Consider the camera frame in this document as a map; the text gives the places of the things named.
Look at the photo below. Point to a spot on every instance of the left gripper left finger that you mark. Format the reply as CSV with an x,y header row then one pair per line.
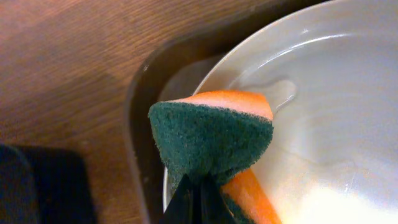
x,y
180,208

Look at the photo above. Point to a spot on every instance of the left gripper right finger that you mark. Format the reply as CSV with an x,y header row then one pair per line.
x,y
213,208

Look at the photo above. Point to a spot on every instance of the green orange sponge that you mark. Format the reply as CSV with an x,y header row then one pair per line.
x,y
219,133

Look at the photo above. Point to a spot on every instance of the brown large tray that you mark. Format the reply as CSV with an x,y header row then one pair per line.
x,y
174,70

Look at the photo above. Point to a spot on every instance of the grey-white plate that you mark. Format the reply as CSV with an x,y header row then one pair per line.
x,y
329,73

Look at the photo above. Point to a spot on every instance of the black small tray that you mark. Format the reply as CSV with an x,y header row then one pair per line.
x,y
44,185

